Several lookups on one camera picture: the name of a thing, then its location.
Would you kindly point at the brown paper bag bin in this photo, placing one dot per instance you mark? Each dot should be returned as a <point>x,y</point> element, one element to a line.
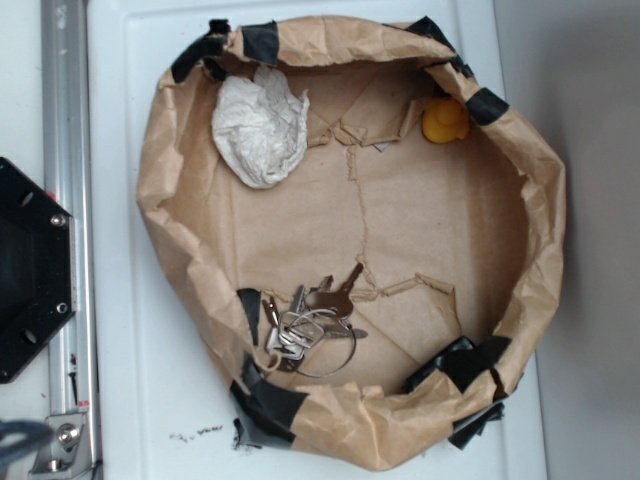
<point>461,242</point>

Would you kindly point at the aluminium extrusion rail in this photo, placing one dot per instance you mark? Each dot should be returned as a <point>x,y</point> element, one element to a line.
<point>75,451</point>

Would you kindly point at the yellow rubber duck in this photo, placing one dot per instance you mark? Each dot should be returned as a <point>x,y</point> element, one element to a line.
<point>445,120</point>

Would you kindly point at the bunch of metal keys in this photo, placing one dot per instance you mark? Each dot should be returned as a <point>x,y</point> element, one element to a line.
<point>314,317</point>

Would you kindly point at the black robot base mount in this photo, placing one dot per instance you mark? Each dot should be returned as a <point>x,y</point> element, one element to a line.
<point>36,275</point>

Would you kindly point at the white paper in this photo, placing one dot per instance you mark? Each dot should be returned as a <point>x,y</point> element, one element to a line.
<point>260,127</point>

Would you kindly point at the white tray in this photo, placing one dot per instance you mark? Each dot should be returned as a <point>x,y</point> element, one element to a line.
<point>165,412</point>

